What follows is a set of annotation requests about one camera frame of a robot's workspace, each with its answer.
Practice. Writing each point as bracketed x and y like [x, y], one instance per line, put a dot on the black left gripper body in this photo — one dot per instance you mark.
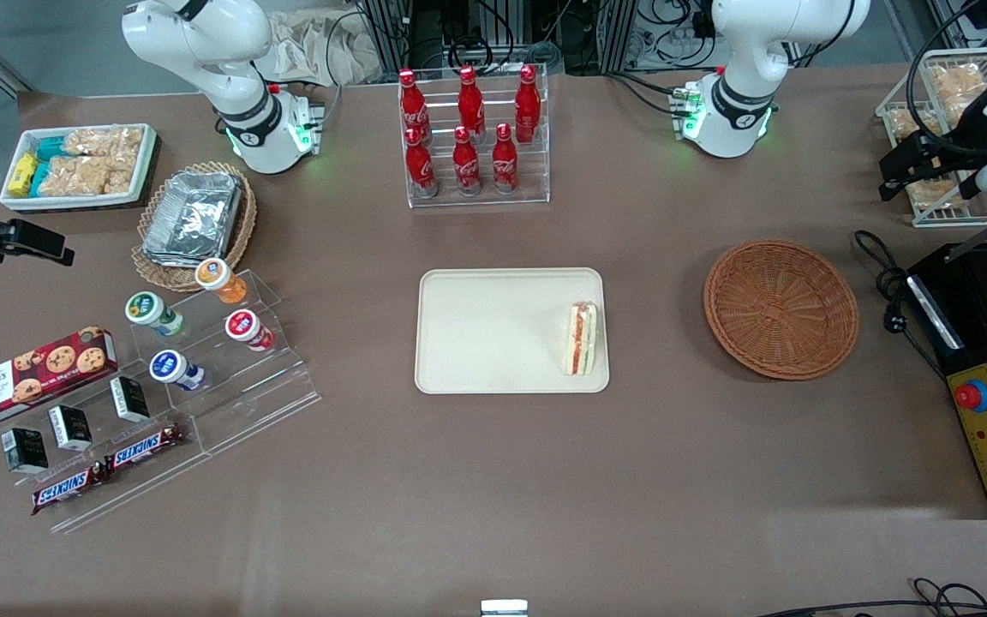
[966, 137]

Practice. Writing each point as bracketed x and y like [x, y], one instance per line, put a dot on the yellow snack pack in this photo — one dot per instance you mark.
[22, 174]

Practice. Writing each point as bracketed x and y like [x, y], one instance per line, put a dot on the light wicker basket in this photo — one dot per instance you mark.
[245, 223]

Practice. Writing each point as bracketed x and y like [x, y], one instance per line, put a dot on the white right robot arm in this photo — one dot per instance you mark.
[219, 60]

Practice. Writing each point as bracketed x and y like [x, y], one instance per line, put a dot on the small black box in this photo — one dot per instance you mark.
[70, 428]
[25, 450]
[129, 398]

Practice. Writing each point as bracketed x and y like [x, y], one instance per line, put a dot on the white rectangular snack tray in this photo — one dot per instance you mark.
[147, 158]

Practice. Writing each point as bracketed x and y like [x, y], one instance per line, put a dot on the red emergency stop button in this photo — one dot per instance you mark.
[972, 395]

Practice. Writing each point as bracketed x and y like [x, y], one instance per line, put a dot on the red lid yogurt cup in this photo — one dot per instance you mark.
[245, 328]

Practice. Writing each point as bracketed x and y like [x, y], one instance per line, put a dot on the triangle sandwich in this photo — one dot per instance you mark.
[581, 338]

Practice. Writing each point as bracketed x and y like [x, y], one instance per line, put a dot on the black appliance housing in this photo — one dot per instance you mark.
[973, 317]

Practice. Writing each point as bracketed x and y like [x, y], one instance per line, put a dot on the black equipment rack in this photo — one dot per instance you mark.
[502, 30]

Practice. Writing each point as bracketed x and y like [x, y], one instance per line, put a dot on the red cola bottle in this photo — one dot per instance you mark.
[466, 164]
[470, 103]
[413, 107]
[505, 163]
[528, 104]
[420, 167]

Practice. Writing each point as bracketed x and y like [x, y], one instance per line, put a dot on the clear rice cracker pack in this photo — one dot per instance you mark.
[91, 176]
[104, 141]

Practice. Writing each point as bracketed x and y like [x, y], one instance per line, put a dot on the brown wicker basket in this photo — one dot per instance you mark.
[780, 308]

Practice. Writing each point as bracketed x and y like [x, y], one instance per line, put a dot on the Snickers chocolate bar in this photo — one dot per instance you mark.
[65, 490]
[144, 448]

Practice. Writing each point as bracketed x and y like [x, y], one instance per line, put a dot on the teal snack pack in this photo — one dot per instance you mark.
[50, 148]
[40, 178]

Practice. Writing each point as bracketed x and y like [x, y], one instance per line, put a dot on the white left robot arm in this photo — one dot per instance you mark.
[742, 51]

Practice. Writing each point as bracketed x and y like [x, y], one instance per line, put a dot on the fried snack pack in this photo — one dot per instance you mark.
[903, 124]
[935, 193]
[956, 86]

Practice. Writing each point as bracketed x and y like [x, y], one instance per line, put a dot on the clear acrylic bottle rack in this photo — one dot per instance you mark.
[536, 176]

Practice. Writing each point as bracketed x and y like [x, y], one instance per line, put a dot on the clear acrylic stepped display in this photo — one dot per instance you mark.
[262, 394]
[142, 484]

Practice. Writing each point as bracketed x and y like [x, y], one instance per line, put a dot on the stacked foil containers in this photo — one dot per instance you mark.
[194, 214]

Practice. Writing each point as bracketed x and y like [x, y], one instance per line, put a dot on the red Walkers cookie box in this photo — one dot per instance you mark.
[31, 377]

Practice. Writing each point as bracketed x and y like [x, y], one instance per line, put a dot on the beige cloth bag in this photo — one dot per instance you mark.
[314, 47]

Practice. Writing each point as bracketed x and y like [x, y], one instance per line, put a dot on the beige plastic tray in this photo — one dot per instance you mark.
[493, 330]

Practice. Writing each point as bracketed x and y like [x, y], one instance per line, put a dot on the green lid yogurt cup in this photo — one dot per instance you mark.
[149, 310]

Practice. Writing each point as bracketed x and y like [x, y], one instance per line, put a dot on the orange lid yogurt cup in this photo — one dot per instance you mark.
[218, 278]

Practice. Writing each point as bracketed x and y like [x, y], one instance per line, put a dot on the blue lid yogurt cup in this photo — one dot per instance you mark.
[171, 368]

